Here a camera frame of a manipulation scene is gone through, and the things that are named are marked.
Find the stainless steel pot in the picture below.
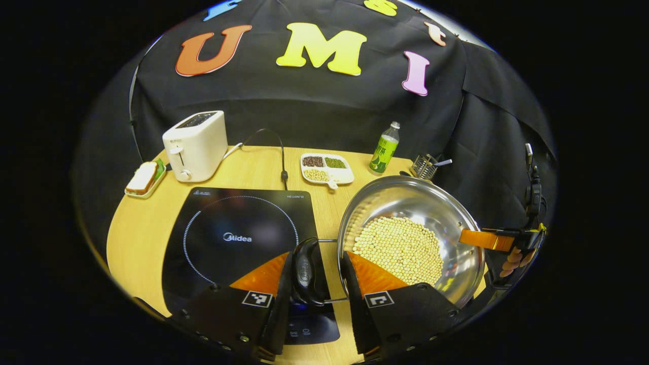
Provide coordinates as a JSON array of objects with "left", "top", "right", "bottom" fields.
[{"left": 290, "top": 175, "right": 486, "bottom": 309}]

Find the green drink bottle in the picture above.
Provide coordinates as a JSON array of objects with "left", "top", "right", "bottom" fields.
[{"left": 369, "top": 121, "right": 401, "bottom": 176}]

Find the black induction cooktop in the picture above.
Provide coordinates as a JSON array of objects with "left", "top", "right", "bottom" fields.
[{"left": 161, "top": 187, "right": 341, "bottom": 345}]

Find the white toaster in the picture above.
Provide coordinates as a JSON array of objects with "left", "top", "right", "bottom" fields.
[{"left": 162, "top": 111, "right": 229, "bottom": 183}]

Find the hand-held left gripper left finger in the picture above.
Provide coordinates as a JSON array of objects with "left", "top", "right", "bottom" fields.
[{"left": 165, "top": 251, "right": 295, "bottom": 362}]

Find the wire mesh utensil holder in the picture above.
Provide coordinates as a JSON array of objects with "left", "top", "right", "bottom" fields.
[{"left": 410, "top": 154, "right": 440, "bottom": 181}]

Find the white divided bean dish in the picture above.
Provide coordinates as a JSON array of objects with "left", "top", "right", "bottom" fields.
[{"left": 300, "top": 153, "right": 355, "bottom": 190}]

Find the black backdrop cloth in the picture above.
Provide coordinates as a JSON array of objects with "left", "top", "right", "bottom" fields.
[{"left": 71, "top": 0, "right": 558, "bottom": 254}]

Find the bread slice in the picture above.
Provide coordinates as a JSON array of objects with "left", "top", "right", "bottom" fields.
[{"left": 125, "top": 161, "right": 159, "bottom": 196}]

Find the black power cable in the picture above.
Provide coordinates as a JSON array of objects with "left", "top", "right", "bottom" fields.
[{"left": 223, "top": 128, "right": 290, "bottom": 191}]

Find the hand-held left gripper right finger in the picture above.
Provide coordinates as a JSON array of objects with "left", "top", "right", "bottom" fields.
[{"left": 341, "top": 250, "right": 465, "bottom": 358}]

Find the small green plate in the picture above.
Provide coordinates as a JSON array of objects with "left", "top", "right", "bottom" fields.
[{"left": 124, "top": 158, "right": 168, "bottom": 200}]

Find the pile of soybeans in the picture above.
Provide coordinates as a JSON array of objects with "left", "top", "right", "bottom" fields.
[{"left": 351, "top": 216, "right": 445, "bottom": 286}]

